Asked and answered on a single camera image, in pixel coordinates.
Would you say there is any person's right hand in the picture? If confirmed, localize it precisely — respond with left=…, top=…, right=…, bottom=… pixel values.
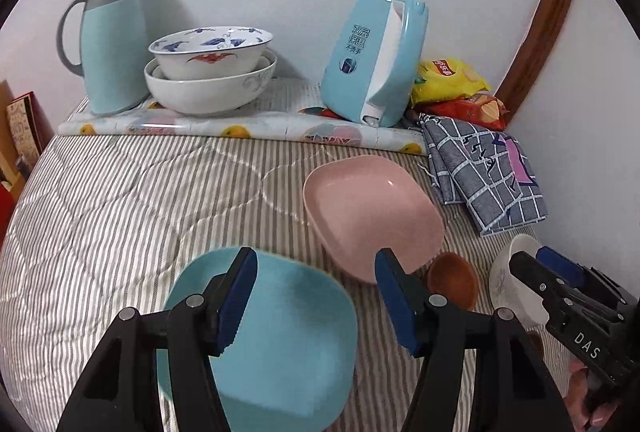
left=567, top=359, right=621, bottom=432

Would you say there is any grey checked cloth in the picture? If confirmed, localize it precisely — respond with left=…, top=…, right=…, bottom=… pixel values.
left=419, top=112, right=550, bottom=237

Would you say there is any blue square plate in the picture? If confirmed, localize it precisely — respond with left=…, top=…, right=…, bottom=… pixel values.
left=156, top=248, right=359, bottom=431

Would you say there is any red chip bag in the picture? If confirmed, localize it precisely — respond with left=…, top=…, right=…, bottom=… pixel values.
left=417, top=94, right=511, bottom=133

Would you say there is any rolled printed plastic sheet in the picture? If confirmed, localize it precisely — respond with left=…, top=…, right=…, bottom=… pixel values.
left=57, top=99, right=428, bottom=157

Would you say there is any red paper bag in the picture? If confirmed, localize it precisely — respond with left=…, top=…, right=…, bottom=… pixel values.
left=0, top=186, right=13, bottom=245

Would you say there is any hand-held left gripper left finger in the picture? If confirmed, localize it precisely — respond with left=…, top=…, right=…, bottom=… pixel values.
left=56, top=246, right=259, bottom=432

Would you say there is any large white bowl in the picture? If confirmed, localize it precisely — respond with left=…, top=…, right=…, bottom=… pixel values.
left=144, top=49, right=278, bottom=117

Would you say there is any wooden door frame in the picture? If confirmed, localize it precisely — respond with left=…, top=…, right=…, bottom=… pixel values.
left=495, top=0, right=583, bottom=113

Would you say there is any blue patterned porcelain bowl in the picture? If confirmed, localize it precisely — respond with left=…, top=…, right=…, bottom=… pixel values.
left=148, top=26, right=275, bottom=81

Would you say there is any pink square plate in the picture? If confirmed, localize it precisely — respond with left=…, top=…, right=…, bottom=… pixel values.
left=303, top=157, right=446, bottom=285

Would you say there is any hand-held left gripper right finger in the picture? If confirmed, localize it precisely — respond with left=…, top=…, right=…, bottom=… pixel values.
left=375, top=248, right=576, bottom=432

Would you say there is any small white bowl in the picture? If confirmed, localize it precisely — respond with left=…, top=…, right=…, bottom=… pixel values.
left=489, top=234, right=551, bottom=329

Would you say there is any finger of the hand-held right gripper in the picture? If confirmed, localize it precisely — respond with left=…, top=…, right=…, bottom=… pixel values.
left=509, top=251, right=566, bottom=313
left=537, top=247, right=586, bottom=287

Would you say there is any yellow chip bag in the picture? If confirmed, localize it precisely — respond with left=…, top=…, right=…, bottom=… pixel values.
left=411, top=58, right=493, bottom=106

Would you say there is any teal thermos jug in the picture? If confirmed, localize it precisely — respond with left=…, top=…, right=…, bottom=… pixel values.
left=56, top=0, right=148, bottom=115

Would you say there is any patterned cardboard box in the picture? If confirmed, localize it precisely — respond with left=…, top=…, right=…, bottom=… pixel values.
left=6, top=92, right=46, bottom=173

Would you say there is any teal electric kettle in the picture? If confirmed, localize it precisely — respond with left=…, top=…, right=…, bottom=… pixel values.
left=320, top=0, right=430, bottom=127

